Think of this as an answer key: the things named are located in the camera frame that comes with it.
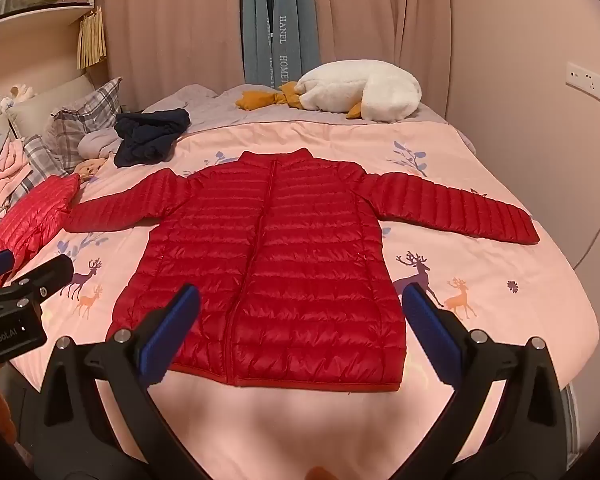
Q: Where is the grey cloth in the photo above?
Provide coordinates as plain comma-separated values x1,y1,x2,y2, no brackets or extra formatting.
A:
77,129,123,161

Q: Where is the white wall socket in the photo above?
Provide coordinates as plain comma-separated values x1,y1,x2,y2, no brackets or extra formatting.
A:
565,62,600,101

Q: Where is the pink curtain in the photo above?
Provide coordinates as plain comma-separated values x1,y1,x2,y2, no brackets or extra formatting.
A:
102,0,451,116

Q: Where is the red down jacket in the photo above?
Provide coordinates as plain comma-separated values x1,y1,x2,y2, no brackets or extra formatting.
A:
62,147,541,393

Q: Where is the large plaid pillow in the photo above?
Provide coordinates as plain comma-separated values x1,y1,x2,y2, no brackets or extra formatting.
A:
45,77,126,171

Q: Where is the white goose plush toy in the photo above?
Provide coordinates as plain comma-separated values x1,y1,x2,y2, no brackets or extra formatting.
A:
236,60,423,123

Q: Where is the yellow hanging tassel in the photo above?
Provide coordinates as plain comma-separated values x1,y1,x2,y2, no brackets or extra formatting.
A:
77,6,108,70

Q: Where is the small peach doll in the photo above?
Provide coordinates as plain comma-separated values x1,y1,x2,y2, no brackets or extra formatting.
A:
75,157,108,183

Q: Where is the pink clothing pile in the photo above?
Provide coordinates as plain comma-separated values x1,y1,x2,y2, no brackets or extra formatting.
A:
0,137,33,211

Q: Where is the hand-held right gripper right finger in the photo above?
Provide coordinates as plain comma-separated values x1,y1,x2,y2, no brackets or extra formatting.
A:
380,281,571,480

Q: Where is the group of plush toys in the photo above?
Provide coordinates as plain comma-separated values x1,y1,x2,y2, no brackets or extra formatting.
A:
0,84,33,126

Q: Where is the navy garment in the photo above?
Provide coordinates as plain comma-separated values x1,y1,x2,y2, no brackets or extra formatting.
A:
114,108,191,169

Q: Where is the teal curtain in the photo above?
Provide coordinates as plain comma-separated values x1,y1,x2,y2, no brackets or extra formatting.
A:
240,0,321,93

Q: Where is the white pillow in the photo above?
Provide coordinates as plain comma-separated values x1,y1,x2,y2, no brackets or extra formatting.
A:
7,75,93,136

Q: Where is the pink deer-print duvet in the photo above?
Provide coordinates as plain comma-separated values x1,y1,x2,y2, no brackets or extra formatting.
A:
0,120,598,480

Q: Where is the grey bed sheet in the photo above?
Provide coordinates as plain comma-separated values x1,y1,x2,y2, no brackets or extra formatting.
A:
145,84,476,153

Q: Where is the coral down jacket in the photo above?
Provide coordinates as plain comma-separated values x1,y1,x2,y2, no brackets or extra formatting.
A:
0,174,81,288

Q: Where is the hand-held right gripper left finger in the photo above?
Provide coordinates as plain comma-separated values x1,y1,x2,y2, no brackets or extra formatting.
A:
30,284,216,480

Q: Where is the small plaid pillow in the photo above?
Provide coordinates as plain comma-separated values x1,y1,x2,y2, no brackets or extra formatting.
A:
22,135,63,181

